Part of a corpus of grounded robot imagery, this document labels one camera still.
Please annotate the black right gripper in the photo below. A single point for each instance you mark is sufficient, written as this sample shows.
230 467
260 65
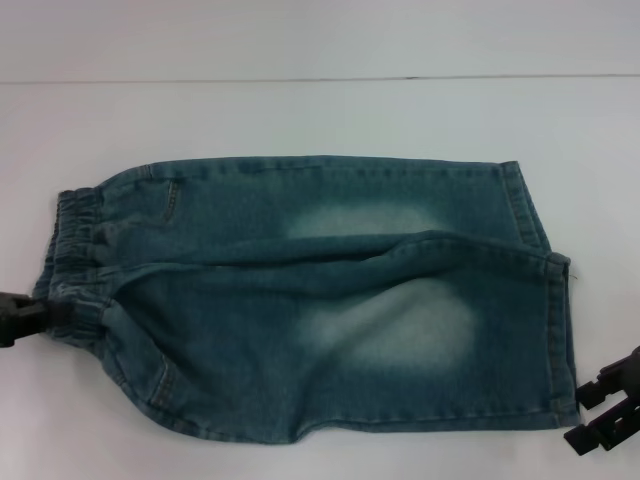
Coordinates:
625 395

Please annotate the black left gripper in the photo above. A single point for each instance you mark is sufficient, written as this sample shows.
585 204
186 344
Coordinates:
12 312

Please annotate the blue denim shorts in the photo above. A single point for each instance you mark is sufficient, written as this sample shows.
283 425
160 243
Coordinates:
300 325

